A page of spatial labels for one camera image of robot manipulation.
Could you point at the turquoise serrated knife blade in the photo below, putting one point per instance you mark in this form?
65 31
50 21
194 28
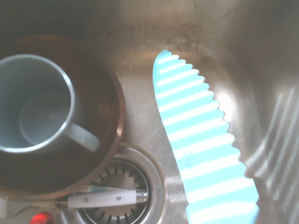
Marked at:
198 140

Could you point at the steel sink drain strainer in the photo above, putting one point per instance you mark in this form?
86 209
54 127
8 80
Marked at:
154 184

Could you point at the stainless steel sink basin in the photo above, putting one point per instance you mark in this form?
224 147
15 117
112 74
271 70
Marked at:
144 35

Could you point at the brown wooden bowl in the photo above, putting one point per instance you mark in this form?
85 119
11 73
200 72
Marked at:
102 109

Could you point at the grey ceramic mug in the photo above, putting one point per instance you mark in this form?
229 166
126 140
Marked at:
35 105

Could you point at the red ceramic mug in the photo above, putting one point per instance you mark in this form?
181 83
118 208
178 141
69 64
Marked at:
42 218

